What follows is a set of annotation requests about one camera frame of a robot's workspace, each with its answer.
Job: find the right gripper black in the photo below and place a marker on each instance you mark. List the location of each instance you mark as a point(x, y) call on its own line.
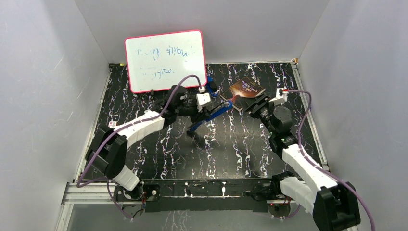
point(254, 109)

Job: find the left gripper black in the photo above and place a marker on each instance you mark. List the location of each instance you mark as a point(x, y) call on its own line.
point(200, 115)

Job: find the whiteboard with pink frame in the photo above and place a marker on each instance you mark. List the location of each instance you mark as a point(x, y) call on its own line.
point(157, 62)

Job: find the small red staple box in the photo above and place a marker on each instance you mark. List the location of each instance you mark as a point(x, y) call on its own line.
point(112, 124)

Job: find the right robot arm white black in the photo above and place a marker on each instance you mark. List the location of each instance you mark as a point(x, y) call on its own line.
point(332, 205)

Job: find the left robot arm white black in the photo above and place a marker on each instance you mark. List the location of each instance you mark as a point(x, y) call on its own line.
point(108, 149)

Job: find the paperback book orange cover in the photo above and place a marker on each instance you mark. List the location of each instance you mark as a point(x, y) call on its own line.
point(241, 90)

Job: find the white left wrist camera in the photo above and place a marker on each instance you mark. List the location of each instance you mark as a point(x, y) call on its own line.
point(203, 98)

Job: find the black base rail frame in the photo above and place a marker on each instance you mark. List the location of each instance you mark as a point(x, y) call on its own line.
point(256, 195)

